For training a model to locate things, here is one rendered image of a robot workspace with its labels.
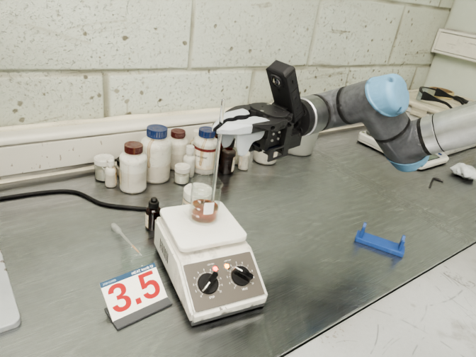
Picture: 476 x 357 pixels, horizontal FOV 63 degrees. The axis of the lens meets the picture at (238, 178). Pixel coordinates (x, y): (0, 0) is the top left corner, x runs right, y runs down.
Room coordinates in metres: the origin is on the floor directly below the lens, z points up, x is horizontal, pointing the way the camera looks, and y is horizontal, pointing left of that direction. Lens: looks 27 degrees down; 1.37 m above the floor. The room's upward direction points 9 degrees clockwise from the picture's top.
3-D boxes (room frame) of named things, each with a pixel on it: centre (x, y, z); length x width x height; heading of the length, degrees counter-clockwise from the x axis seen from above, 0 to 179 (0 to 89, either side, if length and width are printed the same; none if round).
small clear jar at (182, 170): (0.84, 0.14, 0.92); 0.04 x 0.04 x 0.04
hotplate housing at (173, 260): (0.53, 0.04, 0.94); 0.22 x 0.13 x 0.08; 30
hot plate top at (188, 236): (0.55, 0.05, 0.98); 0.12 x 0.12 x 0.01; 30
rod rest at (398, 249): (0.69, -0.32, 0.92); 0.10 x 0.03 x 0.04; 70
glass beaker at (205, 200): (0.57, 0.05, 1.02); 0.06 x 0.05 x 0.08; 52
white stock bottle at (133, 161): (0.77, 0.24, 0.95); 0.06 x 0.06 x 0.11
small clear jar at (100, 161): (0.80, 0.31, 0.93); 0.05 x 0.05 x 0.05
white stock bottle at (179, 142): (0.92, 0.17, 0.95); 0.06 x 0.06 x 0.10
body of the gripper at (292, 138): (0.67, -0.06, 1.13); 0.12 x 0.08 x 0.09; 138
